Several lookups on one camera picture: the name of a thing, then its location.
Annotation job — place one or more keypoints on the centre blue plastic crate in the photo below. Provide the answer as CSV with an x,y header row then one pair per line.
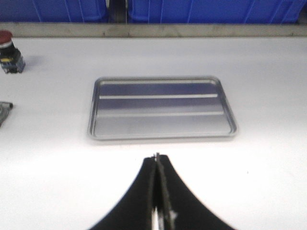
x,y
56,11

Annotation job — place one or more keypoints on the red emergency stop button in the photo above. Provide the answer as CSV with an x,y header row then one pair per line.
x,y
11,60

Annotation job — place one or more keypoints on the blue plastic crate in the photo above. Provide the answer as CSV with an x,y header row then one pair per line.
x,y
215,11
56,11

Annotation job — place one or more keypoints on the grey metal clamp block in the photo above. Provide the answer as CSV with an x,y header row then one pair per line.
x,y
5,108

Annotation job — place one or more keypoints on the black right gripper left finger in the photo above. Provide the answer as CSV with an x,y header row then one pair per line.
x,y
135,209

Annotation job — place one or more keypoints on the silver metal tray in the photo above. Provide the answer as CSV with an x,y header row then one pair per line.
x,y
160,108

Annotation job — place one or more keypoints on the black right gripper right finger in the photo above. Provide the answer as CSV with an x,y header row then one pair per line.
x,y
177,207

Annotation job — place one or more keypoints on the right blue plastic crate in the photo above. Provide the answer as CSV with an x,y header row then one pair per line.
x,y
215,11

